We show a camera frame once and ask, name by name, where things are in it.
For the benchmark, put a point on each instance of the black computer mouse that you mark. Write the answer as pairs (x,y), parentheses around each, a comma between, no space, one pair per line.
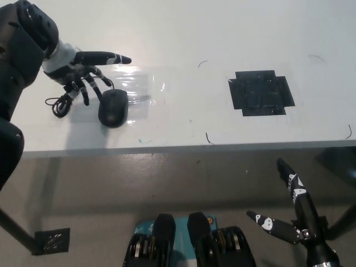
(113,108)

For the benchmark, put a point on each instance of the black table leg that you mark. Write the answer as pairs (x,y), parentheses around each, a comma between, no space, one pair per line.
(343,221)
(18,232)

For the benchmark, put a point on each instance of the transparent plastic film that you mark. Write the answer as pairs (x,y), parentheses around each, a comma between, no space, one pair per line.
(157,86)

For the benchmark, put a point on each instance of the black tape patch on table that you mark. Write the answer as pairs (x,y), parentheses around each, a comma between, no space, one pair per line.
(261,93)

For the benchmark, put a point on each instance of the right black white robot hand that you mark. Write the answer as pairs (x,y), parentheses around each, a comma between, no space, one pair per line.
(306,214)

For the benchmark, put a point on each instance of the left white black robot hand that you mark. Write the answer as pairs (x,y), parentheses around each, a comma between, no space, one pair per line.
(61,59)

